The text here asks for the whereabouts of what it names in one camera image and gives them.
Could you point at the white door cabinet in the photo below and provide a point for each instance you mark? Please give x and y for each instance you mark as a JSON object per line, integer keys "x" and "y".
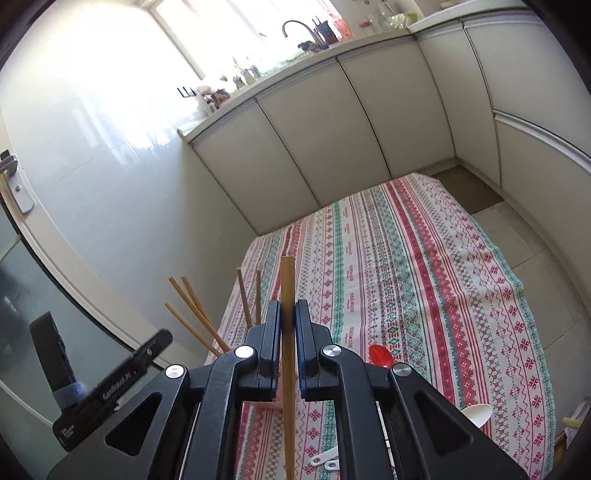
{"x": 300, "y": 138}

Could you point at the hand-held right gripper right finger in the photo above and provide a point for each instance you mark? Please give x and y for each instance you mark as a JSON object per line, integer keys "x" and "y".
{"x": 304, "y": 332}

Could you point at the black wall hook rack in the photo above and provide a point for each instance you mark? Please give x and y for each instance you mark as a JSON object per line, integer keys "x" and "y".
{"x": 187, "y": 91}

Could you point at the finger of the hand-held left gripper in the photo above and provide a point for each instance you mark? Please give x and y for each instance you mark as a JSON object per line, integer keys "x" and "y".
{"x": 154, "y": 347}

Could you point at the frosted glass door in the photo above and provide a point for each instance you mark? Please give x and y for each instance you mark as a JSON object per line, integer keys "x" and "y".
{"x": 46, "y": 286}

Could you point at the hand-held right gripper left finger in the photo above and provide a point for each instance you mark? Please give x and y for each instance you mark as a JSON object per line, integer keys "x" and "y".
{"x": 272, "y": 332}

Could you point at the row of countertop ornaments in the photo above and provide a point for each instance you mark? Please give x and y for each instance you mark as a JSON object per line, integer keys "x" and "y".
{"x": 217, "y": 97}

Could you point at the clear glass jug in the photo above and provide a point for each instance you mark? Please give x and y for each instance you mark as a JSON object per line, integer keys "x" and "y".
{"x": 388, "y": 18}

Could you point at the white drawer cabinet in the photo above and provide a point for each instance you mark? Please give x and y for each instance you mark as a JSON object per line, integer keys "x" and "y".
{"x": 531, "y": 161}

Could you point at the patterned striped tablecloth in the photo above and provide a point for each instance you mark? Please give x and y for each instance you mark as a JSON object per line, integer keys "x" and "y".
{"x": 415, "y": 277}

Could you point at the white plastic spoon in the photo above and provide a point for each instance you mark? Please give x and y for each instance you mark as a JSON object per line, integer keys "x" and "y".
{"x": 478, "y": 413}

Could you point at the brown floor mat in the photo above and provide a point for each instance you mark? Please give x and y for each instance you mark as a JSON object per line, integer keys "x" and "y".
{"x": 466, "y": 189}

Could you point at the curved kitchen faucet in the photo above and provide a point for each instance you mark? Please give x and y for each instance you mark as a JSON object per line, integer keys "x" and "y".
{"x": 300, "y": 22}

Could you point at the red plastic spoon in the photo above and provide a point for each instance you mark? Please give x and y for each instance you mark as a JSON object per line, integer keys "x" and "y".
{"x": 381, "y": 355}

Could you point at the white countertop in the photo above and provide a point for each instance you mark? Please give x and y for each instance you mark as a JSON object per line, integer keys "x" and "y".
{"x": 443, "y": 18}

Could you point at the pink perforated utensil holder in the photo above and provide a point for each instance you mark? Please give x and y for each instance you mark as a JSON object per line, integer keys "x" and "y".
{"x": 278, "y": 392}

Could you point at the colourful printed container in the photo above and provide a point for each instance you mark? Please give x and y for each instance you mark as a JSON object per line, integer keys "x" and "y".
{"x": 325, "y": 30}

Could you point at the kitchen window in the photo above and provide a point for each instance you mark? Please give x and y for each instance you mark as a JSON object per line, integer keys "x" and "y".
{"x": 231, "y": 32}

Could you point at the white rice paddle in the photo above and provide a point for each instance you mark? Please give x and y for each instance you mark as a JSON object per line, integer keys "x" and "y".
{"x": 318, "y": 458}

